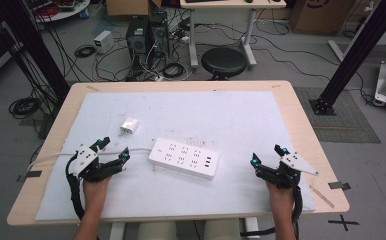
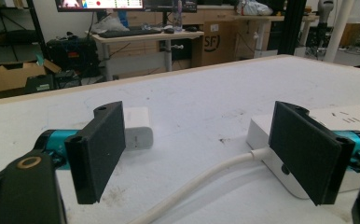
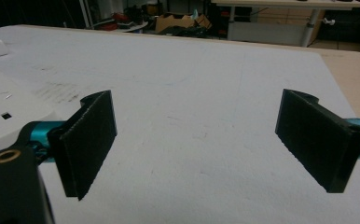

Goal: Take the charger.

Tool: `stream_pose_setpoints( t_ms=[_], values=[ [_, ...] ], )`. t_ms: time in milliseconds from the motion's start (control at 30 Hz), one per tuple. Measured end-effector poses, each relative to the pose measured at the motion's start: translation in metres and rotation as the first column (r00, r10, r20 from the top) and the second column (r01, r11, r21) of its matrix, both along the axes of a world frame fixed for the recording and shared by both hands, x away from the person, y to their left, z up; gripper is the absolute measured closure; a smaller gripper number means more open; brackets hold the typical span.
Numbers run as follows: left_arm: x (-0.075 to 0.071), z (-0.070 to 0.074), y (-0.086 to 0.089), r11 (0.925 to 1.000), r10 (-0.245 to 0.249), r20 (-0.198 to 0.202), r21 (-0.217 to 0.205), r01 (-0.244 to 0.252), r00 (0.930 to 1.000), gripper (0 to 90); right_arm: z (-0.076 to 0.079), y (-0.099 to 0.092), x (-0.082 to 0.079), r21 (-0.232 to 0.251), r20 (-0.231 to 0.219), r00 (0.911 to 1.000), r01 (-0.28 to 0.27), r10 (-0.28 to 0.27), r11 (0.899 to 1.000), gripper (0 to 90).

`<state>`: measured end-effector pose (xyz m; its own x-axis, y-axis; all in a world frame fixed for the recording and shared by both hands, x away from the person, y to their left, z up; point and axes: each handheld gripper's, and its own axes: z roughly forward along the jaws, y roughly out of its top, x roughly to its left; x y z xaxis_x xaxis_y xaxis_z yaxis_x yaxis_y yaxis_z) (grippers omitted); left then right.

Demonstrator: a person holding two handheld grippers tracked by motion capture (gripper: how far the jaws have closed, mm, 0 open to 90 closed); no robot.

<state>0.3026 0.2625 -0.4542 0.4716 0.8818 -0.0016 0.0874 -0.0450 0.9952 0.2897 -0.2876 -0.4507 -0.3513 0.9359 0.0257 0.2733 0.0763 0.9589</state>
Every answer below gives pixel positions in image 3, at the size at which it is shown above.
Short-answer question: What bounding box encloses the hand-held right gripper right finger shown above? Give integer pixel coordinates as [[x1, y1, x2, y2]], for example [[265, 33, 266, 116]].
[[274, 88, 360, 194]]

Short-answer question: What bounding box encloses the white background desk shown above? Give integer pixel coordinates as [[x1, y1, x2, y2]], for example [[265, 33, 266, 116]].
[[210, 0, 360, 49]]

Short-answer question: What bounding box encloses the cardboard box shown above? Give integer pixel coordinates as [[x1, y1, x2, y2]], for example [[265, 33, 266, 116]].
[[154, 12, 213, 34]]

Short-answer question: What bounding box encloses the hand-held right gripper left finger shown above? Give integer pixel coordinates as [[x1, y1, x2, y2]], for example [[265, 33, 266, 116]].
[[47, 90, 118, 201]]

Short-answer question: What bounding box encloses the white power strip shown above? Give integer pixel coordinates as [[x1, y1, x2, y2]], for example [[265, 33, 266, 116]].
[[0, 59, 64, 161]]

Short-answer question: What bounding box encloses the round white side table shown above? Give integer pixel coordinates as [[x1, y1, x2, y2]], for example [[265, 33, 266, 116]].
[[116, 21, 149, 34]]

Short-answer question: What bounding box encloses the red object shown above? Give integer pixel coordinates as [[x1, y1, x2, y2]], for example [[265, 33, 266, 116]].
[[111, 12, 131, 24]]

